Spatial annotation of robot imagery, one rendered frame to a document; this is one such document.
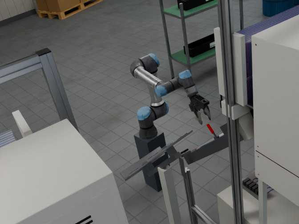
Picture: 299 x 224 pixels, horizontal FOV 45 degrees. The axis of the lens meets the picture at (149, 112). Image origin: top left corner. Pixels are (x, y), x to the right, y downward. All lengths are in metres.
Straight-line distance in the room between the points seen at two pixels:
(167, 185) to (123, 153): 1.55
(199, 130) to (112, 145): 0.93
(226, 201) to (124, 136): 1.98
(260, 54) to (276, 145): 0.40
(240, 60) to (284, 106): 0.25
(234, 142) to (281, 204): 0.62
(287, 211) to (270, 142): 0.68
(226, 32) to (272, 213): 1.12
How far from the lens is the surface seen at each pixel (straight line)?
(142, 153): 3.03
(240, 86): 1.56
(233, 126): 1.69
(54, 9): 8.89
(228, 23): 1.47
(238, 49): 1.49
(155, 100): 2.84
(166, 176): 2.19
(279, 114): 1.49
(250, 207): 2.21
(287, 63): 1.35
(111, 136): 4.02
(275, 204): 2.23
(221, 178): 3.27
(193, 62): 4.47
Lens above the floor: 2.26
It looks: 32 degrees down
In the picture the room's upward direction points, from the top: 12 degrees counter-clockwise
